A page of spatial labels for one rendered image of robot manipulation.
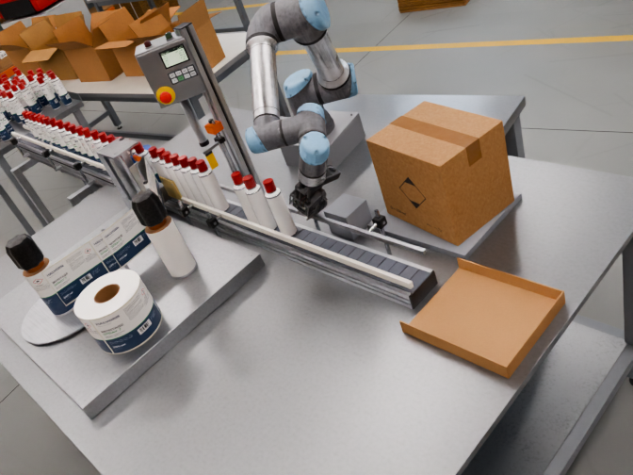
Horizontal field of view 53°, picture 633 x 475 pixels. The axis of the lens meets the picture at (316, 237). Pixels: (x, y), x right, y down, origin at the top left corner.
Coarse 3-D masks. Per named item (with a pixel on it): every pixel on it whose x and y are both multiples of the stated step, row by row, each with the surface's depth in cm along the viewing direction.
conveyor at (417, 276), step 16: (192, 208) 232; (240, 208) 221; (240, 224) 213; (304, 240) 194; (320, 240) 192; (336, 240) 189; (320, 256) 186; (352, 256) 181; (368, 256) 179; (384, 256) 177; (400, 272) 170; (416, 272) 167; (400, 288) 165; (416, 288) 163
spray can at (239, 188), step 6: (234, 174) 198; (240, 174) 198; (234, 180) 198; (240, 180) 198; (234, 186) 200; (240, 186) 199; (240, 192) 200; (240, 198) 201; (246, 198) 201; (240, 204) 204; (246, 204) 202; (246, 210) 204; (252, 210) 204; (246, 216) 207; (252, 216) 205; (258, 222) 207
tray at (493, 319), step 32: (448, 288) 166; (480, 288) 162; (512, 288) 159; (544, 288) 152; (416, 320) 160; (448, 320) 157; (480, 320) 154; (512, 320) 151; (544, 320) 145; (480, 352) 146; (512, 352) 144
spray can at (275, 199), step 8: (264, 184) 188; (272, 184) 188; (272, 192) 189; (280, 192) 190; (272, 200) 189; (280, 200) 190; (272, 208) 192; (280, 208) 192; (280, 216) 193; (288, 216) 194; (280, 224) 195; (288, 224) 195; (288, 232) 197; (296, 232) 199
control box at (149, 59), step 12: (180, 36) 195; (144, 48) 196; (156, 48) 194; (168, 48) 194; (144, 60) 195; (156, 60) 196; (192, 60) 198; (144, 72) 197; (156, 72) 197; (168, 72) 198; (156, 84) 200; (168, 84) 200; (180, 84) 201; (192, 84) 202; (204, 84) 203; (156, 96) 202; (180, 96) 203; (192, 96) 205
